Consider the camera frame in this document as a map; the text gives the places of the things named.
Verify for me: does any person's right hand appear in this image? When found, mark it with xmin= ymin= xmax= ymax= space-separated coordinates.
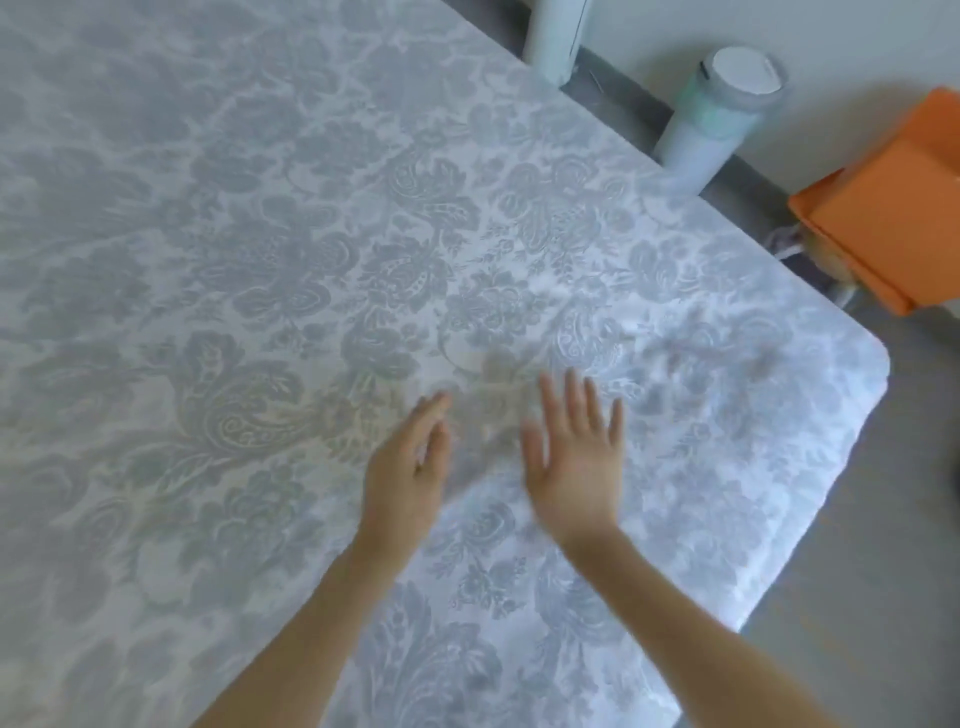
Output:
xmin=520 ymin=367 xmax=627 ymax=555

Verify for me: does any person's left hand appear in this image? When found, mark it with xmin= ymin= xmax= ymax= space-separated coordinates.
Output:
xmin=354 ymin=391 xmax=454 ymax=573

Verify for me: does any white floral bed sheet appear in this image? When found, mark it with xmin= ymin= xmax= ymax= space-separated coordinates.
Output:
xmin=0 ymin=0 xmax=892 ymax=728

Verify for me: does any person's right forearm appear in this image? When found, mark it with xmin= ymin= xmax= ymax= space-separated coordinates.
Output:
xmin=562 ymin=524 xmax=841 ymax=728

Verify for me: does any person's left forearm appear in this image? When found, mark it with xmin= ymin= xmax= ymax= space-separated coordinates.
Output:
xmin=194 ymin=536 xmax=410 ymax=728

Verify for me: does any white teal cylindrical appliance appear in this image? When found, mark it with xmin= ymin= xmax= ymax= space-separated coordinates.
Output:
xmin=650 ymin=46 xmax=790 ymax=199

